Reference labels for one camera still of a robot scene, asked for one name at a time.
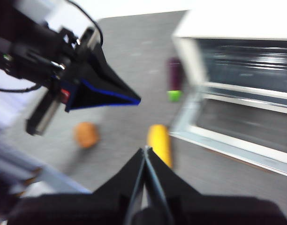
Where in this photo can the yellow toy corn cob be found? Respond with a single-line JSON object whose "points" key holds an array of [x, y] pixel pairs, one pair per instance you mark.
{"points": [[160, 143]]}

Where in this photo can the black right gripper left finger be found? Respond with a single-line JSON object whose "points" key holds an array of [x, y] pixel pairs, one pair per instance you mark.
{"points": [[87, 208]]}

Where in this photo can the silver aluminium frame bar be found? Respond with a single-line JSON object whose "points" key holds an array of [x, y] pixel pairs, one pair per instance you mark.
{"points": [[52, 178]]}

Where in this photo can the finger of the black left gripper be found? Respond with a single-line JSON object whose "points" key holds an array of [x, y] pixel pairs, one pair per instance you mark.
{"points": [[87, 99], [101, 75]]}

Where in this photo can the purple toy eggplant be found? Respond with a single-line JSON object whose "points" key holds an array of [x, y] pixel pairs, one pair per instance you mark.
{"points": [[174, 75]]}

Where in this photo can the cream white toaster oven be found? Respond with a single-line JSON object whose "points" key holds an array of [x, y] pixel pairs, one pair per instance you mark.
{"points": [[228, 23]]}

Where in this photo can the brown potato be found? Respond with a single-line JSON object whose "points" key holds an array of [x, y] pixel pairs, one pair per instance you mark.
{"points": [[86, 134]]}

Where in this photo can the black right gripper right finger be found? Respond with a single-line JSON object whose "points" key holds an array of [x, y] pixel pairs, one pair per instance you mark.
{"points": [[204, 211]]}

